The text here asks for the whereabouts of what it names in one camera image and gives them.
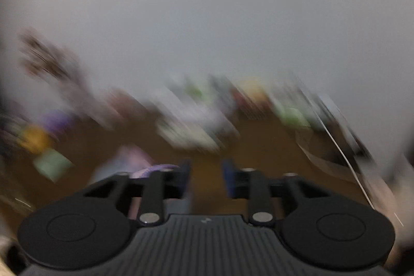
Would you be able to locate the pink blue purple mesh garment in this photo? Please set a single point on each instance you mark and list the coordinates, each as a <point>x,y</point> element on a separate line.
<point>138,164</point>

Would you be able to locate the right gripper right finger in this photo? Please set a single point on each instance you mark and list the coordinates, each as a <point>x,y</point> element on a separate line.
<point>258,190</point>

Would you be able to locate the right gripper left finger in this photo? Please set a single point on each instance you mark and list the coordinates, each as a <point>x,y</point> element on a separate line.
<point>160,191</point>

